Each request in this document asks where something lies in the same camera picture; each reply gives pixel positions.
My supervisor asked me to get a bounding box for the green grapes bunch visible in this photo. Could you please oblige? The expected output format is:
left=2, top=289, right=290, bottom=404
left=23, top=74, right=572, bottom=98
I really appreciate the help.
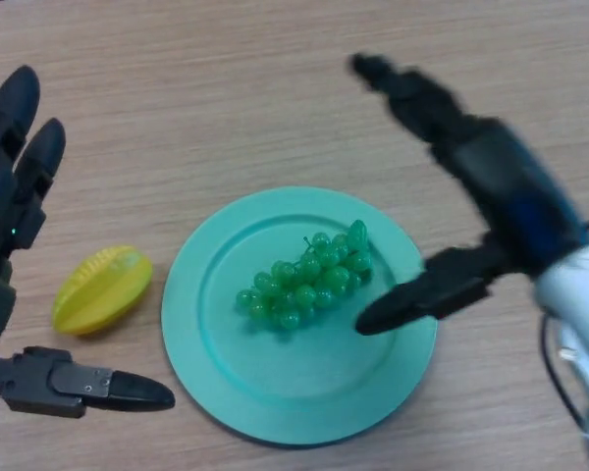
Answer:
left=235, top=219, right=375, bottom=331

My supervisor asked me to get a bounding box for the yellow starfruit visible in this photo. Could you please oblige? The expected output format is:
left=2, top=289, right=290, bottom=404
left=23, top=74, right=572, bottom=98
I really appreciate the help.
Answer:
left=52, top=244, right=155, bottom=337

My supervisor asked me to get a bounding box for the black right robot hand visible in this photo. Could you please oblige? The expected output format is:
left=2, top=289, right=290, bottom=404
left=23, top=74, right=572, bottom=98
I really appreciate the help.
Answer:
left=348, top=52, right=589, bottom=338

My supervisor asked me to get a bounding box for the green round plate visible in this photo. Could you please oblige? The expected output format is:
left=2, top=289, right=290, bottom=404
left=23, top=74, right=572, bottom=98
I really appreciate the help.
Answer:
left=160, top=183, right=438, bottom=446

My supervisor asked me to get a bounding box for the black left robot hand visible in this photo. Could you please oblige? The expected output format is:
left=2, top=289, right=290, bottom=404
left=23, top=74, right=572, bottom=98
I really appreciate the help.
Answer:
left=0, top=65, right=177, bottom=420

